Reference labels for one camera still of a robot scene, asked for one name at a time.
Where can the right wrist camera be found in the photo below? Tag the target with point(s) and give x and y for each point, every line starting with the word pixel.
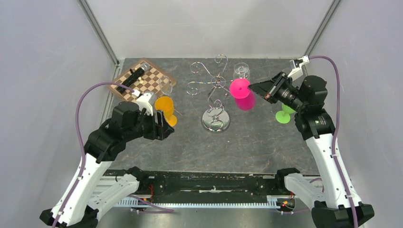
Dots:
pixel 296 67

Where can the green plastic wine glass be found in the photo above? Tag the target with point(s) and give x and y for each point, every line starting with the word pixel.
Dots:
pixel 284 116

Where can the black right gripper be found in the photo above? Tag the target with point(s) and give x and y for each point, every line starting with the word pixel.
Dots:
pixel 269 89

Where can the pink plastic wine glass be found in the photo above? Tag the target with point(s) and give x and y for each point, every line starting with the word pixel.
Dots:
pixel 243 96

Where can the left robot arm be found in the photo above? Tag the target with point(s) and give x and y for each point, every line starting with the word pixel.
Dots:
pixel 129 121

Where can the orange plastic wine glass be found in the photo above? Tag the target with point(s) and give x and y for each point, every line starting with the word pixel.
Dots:
pixel 166 105

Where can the black flashlight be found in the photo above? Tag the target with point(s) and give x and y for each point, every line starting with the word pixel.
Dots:
pixel 135 75

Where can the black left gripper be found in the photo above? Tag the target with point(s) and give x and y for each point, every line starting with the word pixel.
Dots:
pixel 158 131

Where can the chrome wire wine glass rack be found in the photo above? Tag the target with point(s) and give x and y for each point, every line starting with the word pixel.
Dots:
pixel 216 118

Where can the clear round wine glass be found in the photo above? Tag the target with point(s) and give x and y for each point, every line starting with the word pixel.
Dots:
pixel 166 86

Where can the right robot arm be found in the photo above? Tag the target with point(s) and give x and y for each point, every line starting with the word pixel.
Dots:
pixel 337 205

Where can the clear tumbler wine glass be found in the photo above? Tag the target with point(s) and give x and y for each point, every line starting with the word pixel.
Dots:
pixel 241 70

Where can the wooden chessboard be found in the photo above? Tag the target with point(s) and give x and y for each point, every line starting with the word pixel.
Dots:
pixel 149 82

